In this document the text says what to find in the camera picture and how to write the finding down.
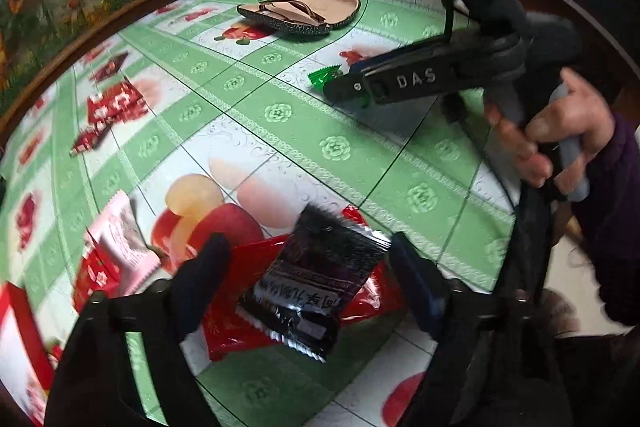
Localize right hand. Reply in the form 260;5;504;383
484;68;615;195

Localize green patterned tablecloth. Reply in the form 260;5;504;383
0;0;519;427

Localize red tray box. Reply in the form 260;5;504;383
1;282;54;426

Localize red foil snack packet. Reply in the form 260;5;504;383
203;207;404;361

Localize black snack packet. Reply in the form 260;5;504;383
236;204;390;363

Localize open glasses case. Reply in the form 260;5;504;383
236;0;361;36

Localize pink white snack packet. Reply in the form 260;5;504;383
88;190;160;296

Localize red flower snack packet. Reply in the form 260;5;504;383
87;79;144;124

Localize small red snack packet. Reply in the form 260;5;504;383
70;122;111;157

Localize green candy packet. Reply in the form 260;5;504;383
308;65;344;92

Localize brown eyeglasses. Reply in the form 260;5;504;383
258;0;326;26

